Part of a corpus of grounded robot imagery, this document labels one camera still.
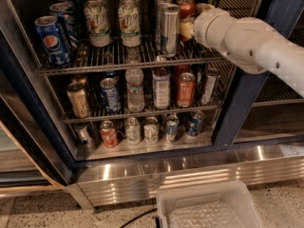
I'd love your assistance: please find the blue can middle shelf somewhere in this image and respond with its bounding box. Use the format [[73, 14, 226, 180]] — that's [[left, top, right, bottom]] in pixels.
[[100, 78, 121, 113]]

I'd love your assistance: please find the black cable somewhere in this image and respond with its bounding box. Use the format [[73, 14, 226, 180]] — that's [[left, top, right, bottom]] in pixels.
[[118, 207, 159, 228]]

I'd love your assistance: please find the silver slim can behind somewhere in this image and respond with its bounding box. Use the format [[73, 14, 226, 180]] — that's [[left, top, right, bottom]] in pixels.
[[155, 0, 173, 50]]

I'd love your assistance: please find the silver slim can middle shelf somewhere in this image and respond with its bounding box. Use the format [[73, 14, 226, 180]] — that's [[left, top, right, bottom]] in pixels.
[[201, 67, 220, 105]]

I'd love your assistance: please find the silver slim can front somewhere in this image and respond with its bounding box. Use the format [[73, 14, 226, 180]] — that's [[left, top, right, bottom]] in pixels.
[[161, 4, 180, 57]]

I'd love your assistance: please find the middle wire shelf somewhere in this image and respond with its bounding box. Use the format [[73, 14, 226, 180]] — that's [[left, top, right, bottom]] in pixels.
[[65, 61, 236, 124]]

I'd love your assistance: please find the red can middle shelf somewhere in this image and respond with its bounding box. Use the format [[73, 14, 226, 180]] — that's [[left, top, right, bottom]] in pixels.
[[177, 72, 196, 107]]

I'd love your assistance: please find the blue can second row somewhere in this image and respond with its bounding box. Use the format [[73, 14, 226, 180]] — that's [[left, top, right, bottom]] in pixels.
[[49, 2, 79, 48]]

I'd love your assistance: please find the silver can bottom left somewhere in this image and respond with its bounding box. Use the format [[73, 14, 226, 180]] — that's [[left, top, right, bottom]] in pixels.
[[74, 123, 94, 148]]

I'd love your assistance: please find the open fridge door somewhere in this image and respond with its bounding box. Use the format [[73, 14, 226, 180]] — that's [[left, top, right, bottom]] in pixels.
[[0, 34, 72, 195]]

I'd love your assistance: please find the white green can bottom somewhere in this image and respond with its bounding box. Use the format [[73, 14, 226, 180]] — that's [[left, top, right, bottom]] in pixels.
[[143, 117, 159, 144]]

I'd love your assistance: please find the blue pepsi can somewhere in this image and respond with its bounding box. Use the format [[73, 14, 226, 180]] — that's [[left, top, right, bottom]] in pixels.
[[186, 110, 203, 137], [34, 15, 71, 67]]

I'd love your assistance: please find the silver slim can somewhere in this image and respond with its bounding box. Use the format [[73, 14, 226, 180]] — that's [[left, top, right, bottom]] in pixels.
[[155, 0, 173, 50], [161, 4, 180, 57]]

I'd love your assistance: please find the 7up can right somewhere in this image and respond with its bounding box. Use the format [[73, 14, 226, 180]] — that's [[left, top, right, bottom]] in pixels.
[[118, 1, 142, 48]]

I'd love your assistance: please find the white can bottom shelf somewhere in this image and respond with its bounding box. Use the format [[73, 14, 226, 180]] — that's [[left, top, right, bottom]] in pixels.
[[124, 117, 141, 145]]

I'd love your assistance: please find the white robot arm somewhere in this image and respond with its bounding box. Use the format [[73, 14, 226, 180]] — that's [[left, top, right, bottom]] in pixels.
[[190, 8, 304, 96]]

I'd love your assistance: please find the red can bottom shelf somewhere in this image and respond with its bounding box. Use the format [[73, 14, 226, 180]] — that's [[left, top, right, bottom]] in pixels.
[[100, 121, 118, 148]]

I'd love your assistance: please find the blue silver can bottom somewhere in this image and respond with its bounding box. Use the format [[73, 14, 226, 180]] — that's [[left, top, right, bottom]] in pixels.
[[165, 114, 180, 143]]

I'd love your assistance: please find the wire shelf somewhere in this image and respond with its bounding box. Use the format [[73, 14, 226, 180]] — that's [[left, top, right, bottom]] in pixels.
[[65, 61, 236, 124], [36, 0, 257, 77]]

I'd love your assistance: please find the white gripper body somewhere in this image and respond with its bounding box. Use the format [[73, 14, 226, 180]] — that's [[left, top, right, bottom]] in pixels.
[[193, 8, 237, 50]]

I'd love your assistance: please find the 7up can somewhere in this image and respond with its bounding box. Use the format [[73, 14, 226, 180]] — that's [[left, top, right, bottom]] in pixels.
[[118, 1, 142, 48], [84, 1, 111, 48]]

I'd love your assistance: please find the top wire shelf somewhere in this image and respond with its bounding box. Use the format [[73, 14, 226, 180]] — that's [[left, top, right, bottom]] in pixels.
[[36, 0, 257, 77]]

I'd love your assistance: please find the clear water bottle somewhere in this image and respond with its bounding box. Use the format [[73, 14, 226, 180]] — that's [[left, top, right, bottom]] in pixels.
[[125, 47, 144, 112]]

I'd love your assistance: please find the white plastic bin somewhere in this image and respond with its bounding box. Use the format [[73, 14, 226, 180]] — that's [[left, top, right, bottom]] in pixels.
[[157, 180, 264, 228]]

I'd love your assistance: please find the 7up can left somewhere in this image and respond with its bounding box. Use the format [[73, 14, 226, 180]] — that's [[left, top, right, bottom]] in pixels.
[[84, 1, 111, 48]]

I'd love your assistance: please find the gold can middle shelf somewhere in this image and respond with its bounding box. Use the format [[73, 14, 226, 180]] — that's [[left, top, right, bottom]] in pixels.
[[66, 83, 90, 118]]

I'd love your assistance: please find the red coke can top shelf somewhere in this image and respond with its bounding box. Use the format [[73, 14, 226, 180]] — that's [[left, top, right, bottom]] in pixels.
[[176, 0, 198, 43]]

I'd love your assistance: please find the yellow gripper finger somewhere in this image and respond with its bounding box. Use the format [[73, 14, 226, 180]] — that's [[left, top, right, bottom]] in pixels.
[[196, 3, 214, 15], [180, 17, 195, 41]]

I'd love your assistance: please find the blue pepsi can bottom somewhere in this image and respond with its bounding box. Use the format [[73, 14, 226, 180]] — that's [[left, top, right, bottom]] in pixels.
[[186, 110, 203, 137]]

